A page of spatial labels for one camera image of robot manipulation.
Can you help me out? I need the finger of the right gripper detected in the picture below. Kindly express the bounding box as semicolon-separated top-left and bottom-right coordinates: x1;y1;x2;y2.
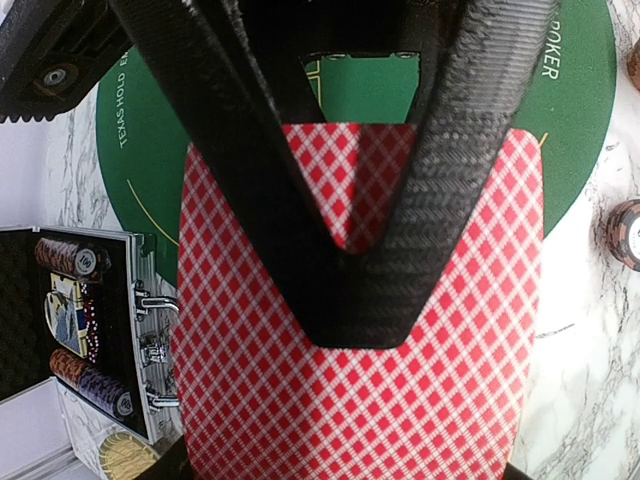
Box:
349;1;558;348
113;1;360;348

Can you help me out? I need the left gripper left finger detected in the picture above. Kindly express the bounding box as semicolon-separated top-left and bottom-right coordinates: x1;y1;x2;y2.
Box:
135;439;193;480

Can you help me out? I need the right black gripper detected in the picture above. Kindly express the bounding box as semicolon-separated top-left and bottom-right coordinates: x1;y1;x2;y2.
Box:
1;0;132;123

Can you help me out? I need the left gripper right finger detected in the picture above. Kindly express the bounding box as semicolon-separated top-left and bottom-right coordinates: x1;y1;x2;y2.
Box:
504;463;533;480

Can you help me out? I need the red playing card deck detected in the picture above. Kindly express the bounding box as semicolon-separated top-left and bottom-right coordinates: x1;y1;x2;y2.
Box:
171;129;543;479

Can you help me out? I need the dark brown poker chip stack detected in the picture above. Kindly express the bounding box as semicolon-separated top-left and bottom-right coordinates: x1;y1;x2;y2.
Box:
605;198;639;271

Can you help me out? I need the red poker chip stack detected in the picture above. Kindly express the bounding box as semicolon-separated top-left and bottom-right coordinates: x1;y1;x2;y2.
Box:
626;40;640;90

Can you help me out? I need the woven bamboo tray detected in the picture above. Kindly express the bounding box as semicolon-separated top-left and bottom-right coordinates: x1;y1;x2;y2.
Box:
99;432;160;480

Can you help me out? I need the round green poker mat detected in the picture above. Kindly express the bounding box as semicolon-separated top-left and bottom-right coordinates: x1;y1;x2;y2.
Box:
96;1;617;282

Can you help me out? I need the red purple chip row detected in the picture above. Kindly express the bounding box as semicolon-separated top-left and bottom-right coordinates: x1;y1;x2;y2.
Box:
49;348;134;419

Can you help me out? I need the red dice row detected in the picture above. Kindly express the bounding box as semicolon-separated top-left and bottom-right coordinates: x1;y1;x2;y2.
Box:
80;284;100;364

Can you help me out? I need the aluminium poker chip case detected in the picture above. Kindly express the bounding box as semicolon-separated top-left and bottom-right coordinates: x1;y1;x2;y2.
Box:
1;226;179;444

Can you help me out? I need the blue card deck in case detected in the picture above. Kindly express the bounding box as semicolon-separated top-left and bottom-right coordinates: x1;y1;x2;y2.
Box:
44;273;87;358

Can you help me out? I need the dark red chip row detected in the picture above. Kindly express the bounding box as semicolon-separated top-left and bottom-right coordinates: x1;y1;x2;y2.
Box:
34;237;111;283

